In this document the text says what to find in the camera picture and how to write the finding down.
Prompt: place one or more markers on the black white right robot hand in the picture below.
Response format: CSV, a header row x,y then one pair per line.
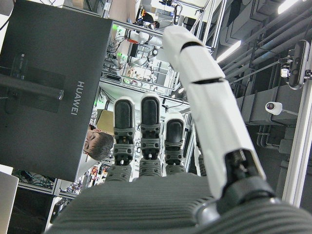
x,y
146,207

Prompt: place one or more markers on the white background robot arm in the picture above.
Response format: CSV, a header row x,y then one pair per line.
x,y
142,37

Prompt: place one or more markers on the brown cardboard box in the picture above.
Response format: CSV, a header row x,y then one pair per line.
x,y
106,120

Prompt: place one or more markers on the person with dark hair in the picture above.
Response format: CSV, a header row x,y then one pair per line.
x,y
102,146

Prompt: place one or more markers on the black Huawei monitor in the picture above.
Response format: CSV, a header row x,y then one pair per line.
x,y
39,136

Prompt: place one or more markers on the silver laptop edge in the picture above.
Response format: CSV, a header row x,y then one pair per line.
x,y
7,207

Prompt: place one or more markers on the ceiling light strip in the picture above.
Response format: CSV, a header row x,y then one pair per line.
x,y
286,6
228,51

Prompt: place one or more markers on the distant person dark hair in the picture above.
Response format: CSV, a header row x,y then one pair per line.
x,y
151,22

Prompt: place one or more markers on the small grey webcam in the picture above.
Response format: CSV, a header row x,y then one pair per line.
x,y
285,70

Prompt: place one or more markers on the white security camera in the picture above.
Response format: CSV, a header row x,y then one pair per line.
x,y
273,107

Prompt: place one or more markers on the white aluminium post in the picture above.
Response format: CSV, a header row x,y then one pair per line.
x,y
298,151

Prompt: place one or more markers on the black depth camera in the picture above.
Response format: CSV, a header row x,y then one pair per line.
x,y
298,65

